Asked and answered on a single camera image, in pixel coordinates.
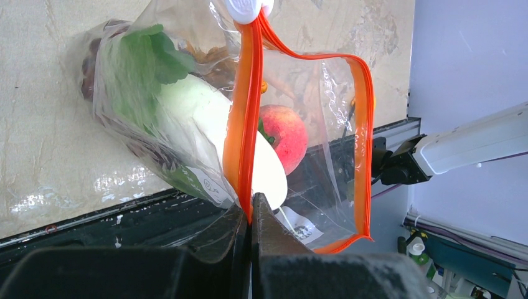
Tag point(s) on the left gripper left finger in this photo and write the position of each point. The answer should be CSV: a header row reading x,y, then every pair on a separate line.
x,y
213,264

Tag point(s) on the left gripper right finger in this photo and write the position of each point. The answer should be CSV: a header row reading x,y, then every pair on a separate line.
x,y
282,267

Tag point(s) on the pink peach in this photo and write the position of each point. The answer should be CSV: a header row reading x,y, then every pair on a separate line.
x,y
285,131

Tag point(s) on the clear orange zip bag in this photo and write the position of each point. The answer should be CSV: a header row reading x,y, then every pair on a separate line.
x,y
326,201

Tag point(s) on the white radish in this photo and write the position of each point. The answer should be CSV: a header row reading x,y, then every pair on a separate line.
x,y
175,122

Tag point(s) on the red grape bunch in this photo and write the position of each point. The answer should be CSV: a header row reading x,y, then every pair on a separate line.
x,y
88,64

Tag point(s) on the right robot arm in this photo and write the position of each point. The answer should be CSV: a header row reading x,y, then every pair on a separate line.
x,y
497,136

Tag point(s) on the small green white bottle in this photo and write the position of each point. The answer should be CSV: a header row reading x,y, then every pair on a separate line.
x,y
416,251

